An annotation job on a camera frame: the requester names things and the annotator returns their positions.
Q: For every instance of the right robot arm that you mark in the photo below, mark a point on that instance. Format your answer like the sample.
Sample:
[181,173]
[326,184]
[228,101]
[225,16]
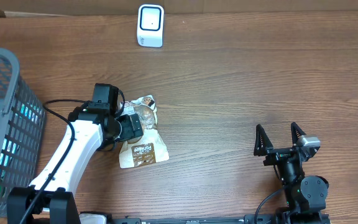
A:
[305,195]

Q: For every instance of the white barcode scanner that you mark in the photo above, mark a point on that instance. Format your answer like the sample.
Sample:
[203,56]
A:
[150,25]

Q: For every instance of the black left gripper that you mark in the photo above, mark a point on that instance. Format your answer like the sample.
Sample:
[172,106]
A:
[128,132]

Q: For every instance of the brown pancake snack bag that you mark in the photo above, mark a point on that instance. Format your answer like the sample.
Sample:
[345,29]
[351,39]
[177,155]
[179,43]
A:
[149,148]

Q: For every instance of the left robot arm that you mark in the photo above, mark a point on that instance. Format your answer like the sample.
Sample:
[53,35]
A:
[92,126]

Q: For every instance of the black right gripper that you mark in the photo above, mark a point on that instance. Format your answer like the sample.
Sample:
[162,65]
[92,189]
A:
[264,147]

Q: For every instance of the grey plastic mesh basket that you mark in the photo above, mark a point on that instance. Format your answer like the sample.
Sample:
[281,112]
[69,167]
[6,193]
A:
[22,124]

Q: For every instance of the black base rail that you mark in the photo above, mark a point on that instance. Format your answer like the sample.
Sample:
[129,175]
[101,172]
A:
[191,221]

